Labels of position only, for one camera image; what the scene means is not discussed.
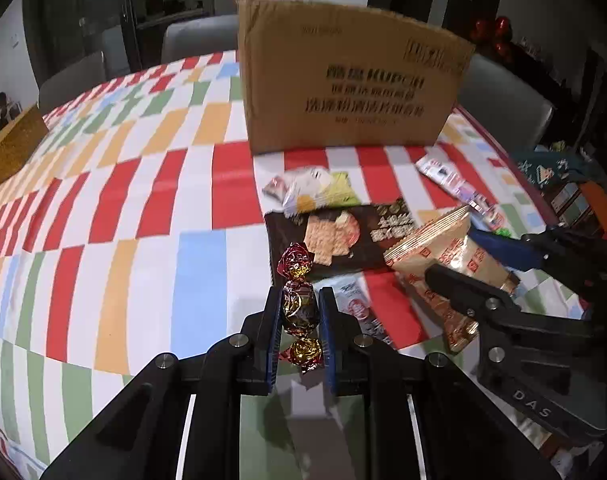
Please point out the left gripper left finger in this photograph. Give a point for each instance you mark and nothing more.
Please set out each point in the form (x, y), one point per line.
(264, 330)

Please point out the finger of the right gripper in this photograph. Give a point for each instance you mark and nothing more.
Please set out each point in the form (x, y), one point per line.
(516, 254)
(489, 306)

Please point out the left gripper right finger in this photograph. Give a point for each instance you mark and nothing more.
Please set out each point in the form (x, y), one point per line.
(345, 348)

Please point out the green lollipop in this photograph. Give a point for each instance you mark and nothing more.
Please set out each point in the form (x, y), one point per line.
(505, 232)

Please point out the red gold candy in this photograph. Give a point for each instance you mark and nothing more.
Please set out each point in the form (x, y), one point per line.
(300, 314)

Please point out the white grey snack bar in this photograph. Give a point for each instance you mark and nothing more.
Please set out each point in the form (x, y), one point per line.
(352, 299)

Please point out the black cracker packet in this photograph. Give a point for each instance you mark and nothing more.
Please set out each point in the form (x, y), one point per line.
(340, 240)

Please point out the pink purple snack bar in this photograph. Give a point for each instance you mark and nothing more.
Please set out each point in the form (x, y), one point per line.
(451, 181)

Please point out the beige snack packet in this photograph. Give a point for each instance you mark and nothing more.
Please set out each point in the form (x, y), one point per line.
(446, 241)

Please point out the dark green christmas bag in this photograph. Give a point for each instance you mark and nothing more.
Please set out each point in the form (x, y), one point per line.
(544, 169)

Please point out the white yellow pastry packet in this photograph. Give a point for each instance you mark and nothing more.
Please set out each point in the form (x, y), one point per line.
(311, 188)

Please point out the grey chair right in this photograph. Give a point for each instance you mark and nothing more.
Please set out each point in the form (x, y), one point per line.
(510, 110)

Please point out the grey chair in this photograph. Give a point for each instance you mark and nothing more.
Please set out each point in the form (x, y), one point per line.
(72, 81)
(510, 110)
(200, 37)

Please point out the colourful checked tablecloth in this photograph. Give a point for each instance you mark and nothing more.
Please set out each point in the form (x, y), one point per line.
(137, 228)

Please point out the red foil balloon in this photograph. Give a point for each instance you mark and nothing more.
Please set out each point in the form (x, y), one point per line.
(493, 38)

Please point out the brown cardboard box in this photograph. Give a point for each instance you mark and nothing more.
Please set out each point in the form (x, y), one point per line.
(317, 74)

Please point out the grey chair middle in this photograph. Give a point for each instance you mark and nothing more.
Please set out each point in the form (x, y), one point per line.
(200, 37)

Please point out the woven wicker box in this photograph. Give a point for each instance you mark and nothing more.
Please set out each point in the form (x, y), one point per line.
(19, 139)

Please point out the grey chair left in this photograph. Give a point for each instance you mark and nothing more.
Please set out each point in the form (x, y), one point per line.
(72, 81)

